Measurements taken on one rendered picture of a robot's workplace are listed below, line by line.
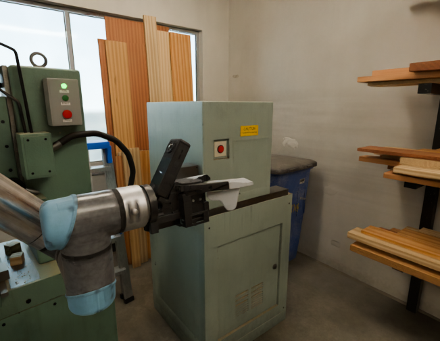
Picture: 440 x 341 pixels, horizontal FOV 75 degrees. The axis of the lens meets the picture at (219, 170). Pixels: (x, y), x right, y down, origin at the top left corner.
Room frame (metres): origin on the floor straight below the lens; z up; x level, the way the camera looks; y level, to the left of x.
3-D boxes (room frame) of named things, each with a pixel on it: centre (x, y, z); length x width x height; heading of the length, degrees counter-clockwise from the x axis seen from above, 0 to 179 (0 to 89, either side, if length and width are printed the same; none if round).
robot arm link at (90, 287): (0.44, 0.22, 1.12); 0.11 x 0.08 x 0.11; 37
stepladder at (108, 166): (1.86, 0.80, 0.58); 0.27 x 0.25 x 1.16; 40
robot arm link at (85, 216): (0.42, 0.21, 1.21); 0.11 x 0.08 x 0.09; 127
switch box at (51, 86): (1.05, 0.56, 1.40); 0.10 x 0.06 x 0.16; 133
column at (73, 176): (1.14, 0.68, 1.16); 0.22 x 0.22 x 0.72; 43
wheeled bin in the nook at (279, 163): (2.40, -0.42, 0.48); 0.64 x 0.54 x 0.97; 40
